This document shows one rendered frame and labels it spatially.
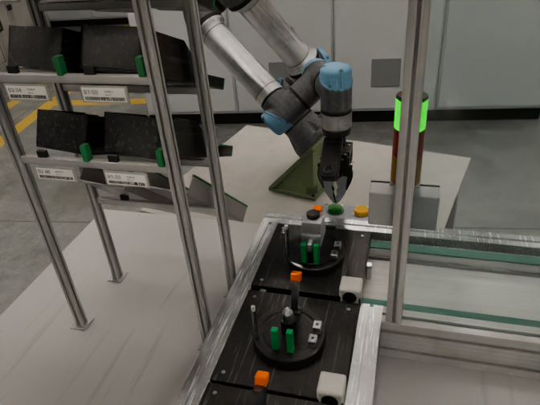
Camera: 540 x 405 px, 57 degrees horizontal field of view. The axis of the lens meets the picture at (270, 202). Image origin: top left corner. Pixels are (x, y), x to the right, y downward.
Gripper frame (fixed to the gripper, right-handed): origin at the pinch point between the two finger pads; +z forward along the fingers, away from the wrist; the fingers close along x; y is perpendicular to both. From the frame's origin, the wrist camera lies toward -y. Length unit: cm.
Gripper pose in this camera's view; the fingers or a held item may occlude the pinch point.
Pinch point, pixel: (335, 200)
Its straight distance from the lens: 133.8
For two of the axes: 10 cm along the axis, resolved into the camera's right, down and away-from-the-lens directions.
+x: -9.6, -0.8, 2.6
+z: 0.7, 8.4, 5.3
